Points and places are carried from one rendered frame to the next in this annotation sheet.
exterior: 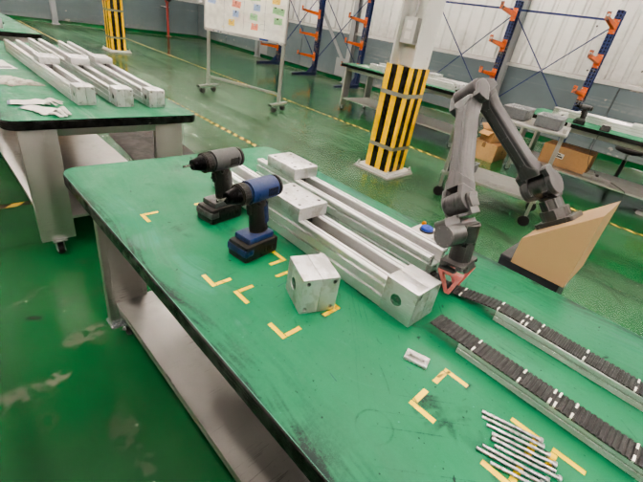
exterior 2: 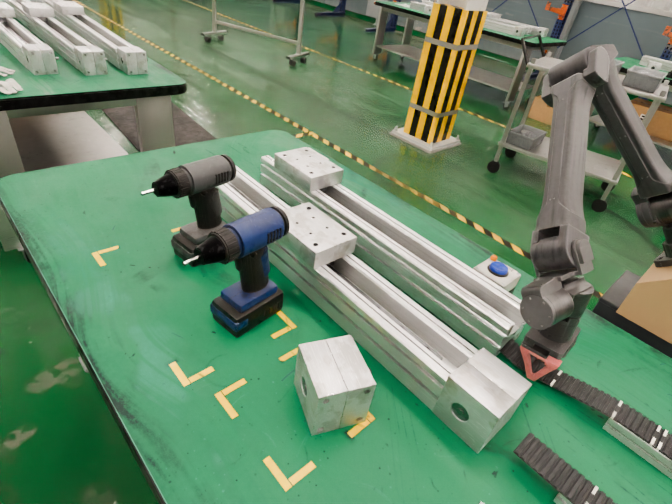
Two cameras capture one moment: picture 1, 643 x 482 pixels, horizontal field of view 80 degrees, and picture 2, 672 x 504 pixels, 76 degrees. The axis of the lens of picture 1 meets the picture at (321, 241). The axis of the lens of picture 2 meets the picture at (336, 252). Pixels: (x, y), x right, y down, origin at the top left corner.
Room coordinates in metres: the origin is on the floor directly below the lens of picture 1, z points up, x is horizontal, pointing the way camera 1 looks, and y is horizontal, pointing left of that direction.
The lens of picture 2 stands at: (0.32, 0.02, 1.38)
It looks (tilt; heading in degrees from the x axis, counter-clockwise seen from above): 36 degrees down; 1
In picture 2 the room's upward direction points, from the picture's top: 10 degrees clockwise
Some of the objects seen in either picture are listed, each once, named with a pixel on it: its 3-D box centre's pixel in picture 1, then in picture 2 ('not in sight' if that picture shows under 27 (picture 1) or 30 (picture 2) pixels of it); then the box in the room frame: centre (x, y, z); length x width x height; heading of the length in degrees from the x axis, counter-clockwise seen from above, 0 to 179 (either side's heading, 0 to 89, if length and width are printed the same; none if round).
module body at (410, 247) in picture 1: (336, 208); (368, 232); (1.21, -0.03, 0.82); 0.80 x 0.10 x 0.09; 48
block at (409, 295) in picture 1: (412, 293); (484, 394); (0.78, -0.24, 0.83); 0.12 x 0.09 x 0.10; 138
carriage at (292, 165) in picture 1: (291, 168); (307, 172); (1.38, 0.16, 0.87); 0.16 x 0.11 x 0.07; 48
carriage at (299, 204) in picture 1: (295, 205); (310, 238); (1.07, 0.10, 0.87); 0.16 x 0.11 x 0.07; 48
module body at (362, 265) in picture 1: (293, 219); (308, 256); (1.07, 0.10, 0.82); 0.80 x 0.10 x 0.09; 48
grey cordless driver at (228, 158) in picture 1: (212, 186); (191, 213); (1.05, 0.35, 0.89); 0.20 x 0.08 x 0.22; 147
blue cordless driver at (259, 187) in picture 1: (247, 220); (236, 277); (0.88, 0.20, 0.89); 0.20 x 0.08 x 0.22; 147
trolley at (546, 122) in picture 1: (497, 154); (569, 121); (3.83, -1.54, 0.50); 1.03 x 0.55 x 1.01; 61
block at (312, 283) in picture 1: (316, 282); (339, 381); (0.75, -0.01, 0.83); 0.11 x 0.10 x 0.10; 117
